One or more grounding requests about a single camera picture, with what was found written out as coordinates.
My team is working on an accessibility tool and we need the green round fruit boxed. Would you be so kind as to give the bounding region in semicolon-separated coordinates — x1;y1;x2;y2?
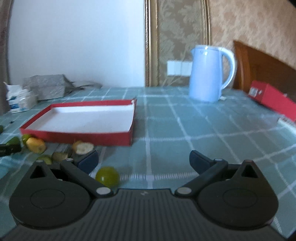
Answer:
95;166;120;188
22;134;32;145

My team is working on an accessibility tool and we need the brown kiwi fruit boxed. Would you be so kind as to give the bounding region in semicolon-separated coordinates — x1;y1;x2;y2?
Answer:
51;152;68;162

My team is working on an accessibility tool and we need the small green lime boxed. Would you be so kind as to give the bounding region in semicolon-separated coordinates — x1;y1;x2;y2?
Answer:
37;155;53;165

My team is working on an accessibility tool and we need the green cucumber piece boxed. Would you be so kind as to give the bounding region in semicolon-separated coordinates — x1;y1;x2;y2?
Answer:
6;136;21;146

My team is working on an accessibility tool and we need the red shallow cardboard tray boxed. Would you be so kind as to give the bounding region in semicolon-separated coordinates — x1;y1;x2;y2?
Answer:
20;99;137;146

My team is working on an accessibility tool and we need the teal checked tablecloth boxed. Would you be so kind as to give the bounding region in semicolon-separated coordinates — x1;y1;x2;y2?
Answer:
1;87;295;240

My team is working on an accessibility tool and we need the red cardboard box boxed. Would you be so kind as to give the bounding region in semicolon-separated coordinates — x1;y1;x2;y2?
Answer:
248;80;295;121

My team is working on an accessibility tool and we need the white tissue pack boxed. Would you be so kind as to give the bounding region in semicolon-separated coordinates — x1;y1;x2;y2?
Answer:
4;83;37;113

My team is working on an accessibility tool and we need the grey patterned paper bag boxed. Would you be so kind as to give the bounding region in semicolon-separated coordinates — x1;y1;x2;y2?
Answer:
22;74;103;100

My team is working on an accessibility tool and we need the light blue electric kettle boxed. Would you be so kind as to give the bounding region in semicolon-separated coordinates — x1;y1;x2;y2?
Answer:
189;45;237;102

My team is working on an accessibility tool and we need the brown wooden headboard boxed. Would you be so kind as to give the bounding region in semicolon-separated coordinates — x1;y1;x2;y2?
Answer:
233;41;295;101

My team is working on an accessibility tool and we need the beige patterned curtain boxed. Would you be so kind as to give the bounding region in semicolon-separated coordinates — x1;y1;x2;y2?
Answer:
0;0;13;115

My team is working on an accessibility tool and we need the white wall switch panel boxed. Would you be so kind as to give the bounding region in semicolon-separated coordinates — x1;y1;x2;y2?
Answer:
166;60;193;77

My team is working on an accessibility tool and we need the gold picture frame moulding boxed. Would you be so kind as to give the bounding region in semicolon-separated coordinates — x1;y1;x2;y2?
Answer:
144;1;211;87

